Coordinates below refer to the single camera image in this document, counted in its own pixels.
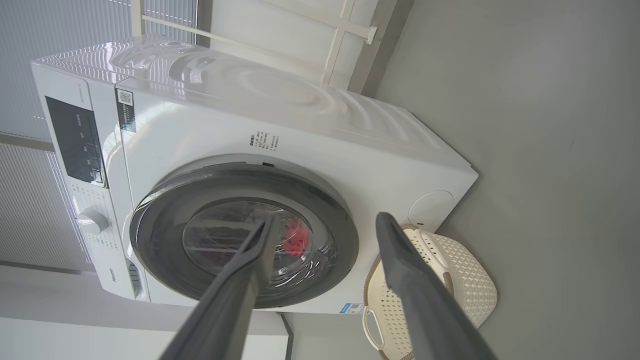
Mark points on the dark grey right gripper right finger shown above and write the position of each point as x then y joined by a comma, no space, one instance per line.
425,310

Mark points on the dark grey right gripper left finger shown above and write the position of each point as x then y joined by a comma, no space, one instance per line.
235,300

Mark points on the red and white garment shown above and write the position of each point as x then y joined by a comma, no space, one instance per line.
297,241

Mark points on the round glass washing machine door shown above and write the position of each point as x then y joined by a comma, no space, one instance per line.
165,235

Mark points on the cream perforated laundry basket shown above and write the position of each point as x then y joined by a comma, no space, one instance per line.
470,280

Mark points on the white front-load washing machine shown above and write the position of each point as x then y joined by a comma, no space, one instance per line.
200,125

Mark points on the blue energy label sticker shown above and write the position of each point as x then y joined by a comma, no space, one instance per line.
352,308

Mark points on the white metal railing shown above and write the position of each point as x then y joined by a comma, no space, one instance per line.
336,50

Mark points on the grey metal post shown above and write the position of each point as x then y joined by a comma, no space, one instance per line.
380,45

